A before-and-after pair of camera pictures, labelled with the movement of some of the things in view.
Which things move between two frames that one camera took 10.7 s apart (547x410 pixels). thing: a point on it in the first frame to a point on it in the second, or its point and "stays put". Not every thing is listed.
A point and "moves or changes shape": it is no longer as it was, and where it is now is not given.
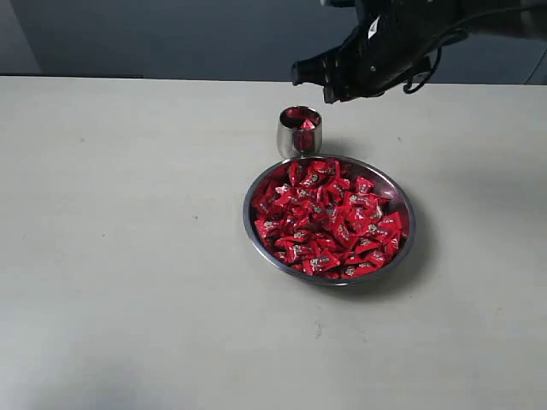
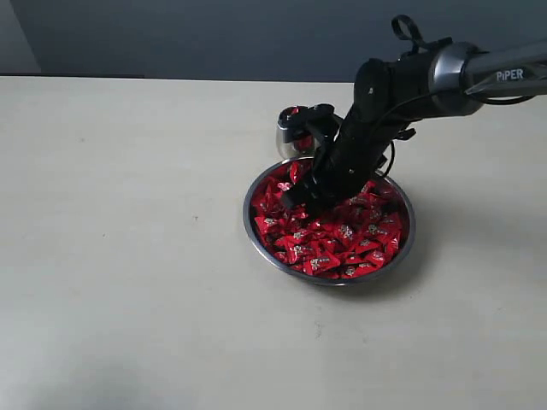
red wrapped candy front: (317, 261) stays put
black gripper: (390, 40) to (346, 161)
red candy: (307, 125) moves or changes shape
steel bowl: (329, 220) stays put
